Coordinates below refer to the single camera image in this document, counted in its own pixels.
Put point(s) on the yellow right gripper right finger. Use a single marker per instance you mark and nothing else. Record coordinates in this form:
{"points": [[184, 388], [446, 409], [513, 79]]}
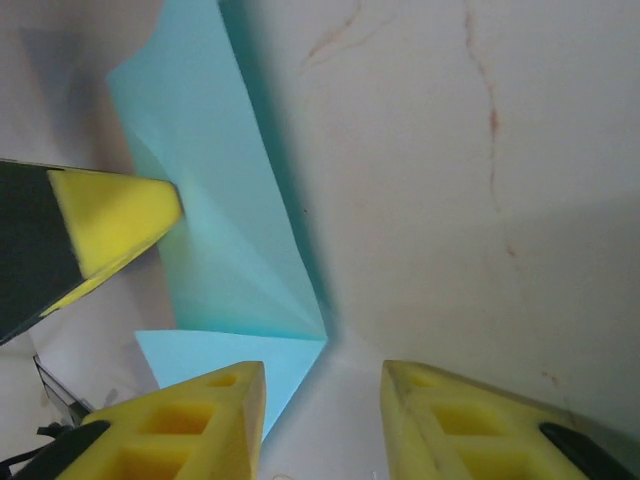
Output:
{"points": [[475, 440]]}

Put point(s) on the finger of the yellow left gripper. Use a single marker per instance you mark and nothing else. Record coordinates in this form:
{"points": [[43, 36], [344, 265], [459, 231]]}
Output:
{"points": [[100, 220]]}

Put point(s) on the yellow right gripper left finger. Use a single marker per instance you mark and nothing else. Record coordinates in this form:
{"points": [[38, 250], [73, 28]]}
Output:
{"points": [[200, 430]]}

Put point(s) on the light blue paper sheet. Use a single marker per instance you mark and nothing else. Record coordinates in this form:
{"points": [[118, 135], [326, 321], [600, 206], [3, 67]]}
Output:
{"points": [[215, 150]]}

